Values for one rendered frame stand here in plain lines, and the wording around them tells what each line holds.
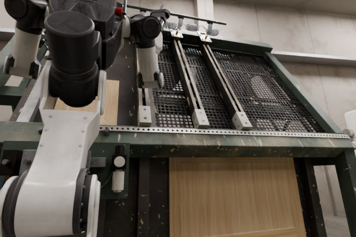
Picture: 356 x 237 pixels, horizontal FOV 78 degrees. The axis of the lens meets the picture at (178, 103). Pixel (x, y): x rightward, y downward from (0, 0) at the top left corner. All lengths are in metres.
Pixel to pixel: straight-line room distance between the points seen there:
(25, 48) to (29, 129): 0.34
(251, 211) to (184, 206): 0.44
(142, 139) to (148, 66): 0.35
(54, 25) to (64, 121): 0.24
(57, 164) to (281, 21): 5.16
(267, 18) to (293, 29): 0.61
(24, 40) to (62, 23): 0.49
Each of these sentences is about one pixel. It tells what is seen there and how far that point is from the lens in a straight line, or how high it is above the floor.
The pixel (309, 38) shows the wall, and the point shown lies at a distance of 5.58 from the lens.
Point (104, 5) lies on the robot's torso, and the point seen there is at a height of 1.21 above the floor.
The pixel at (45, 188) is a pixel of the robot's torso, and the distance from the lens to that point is 0.56.
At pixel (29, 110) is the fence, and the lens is 1.26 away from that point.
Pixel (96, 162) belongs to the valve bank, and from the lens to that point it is 1.01.
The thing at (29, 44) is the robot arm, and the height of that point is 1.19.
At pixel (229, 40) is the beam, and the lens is 2.28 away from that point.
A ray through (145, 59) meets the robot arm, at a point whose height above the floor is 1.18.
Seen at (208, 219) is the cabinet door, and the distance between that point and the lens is 1.44.
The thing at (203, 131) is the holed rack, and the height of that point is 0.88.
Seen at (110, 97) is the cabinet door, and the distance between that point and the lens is 1.34.
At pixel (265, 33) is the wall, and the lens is 5.03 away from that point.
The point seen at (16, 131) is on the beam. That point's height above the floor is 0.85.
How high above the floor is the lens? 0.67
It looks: 17 degrees up
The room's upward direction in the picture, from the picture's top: 1 degrees counter-clockwise
